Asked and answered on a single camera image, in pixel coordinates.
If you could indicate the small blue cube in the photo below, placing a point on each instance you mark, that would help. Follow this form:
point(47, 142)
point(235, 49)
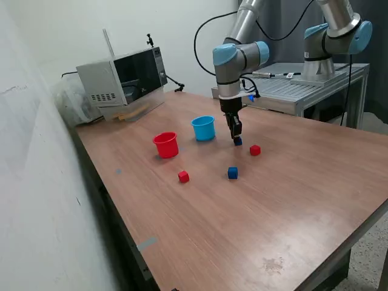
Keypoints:
point(239, 142)

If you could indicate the dark grey curtain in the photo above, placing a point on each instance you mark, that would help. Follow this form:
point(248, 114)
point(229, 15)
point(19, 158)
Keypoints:
point(285, 51)

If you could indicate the grey tape strip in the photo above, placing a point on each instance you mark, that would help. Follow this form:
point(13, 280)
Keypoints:
point(147, 244)

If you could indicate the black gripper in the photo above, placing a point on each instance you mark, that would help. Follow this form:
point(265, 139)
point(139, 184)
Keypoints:
point(230, 104)

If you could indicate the clear plastic bag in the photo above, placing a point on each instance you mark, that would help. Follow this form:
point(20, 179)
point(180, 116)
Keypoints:
point(72, 103)

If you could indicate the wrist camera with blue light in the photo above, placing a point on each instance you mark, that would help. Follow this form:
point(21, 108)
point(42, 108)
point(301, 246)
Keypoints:
point(251, 97)

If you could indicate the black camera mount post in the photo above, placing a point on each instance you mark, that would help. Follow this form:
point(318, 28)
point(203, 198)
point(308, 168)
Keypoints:
point(149, 41)

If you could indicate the red cube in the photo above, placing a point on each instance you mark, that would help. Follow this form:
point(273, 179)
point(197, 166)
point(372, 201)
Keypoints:
point(183, 177)
point(255, 150)

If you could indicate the large blue cube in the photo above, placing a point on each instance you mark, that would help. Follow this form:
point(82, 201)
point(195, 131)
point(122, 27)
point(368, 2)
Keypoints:
point(232, 173)

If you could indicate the thin white rod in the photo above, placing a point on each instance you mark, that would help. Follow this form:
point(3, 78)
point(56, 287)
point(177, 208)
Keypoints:
point(108, 44)

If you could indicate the wooden stick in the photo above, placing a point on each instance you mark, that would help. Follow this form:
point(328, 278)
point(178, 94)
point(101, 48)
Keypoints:
point(133, 113)

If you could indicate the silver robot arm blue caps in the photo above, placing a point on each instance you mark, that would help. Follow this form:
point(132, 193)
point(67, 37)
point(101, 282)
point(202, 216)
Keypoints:
point(239, 57)

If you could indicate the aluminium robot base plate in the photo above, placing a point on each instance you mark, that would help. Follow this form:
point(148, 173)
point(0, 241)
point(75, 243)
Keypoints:
point(321, 80)

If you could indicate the metal cylinder device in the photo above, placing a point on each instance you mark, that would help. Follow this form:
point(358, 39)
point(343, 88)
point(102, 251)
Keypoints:
point(262, 74)

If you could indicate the aluminium robot base table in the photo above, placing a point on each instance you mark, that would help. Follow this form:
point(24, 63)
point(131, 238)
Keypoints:
point(272, 91)

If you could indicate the small white tag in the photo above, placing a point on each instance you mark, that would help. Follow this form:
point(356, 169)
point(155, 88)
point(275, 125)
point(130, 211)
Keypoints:
point(290, 75)

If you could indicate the red plastic cup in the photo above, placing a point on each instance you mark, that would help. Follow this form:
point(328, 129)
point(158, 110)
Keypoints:
point(166, 148)

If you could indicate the blue plastic cup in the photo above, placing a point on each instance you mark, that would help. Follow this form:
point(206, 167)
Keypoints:
point(203, 131)

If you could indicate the silver microwave oven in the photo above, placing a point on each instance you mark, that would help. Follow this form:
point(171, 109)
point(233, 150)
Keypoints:
point(100, 82)

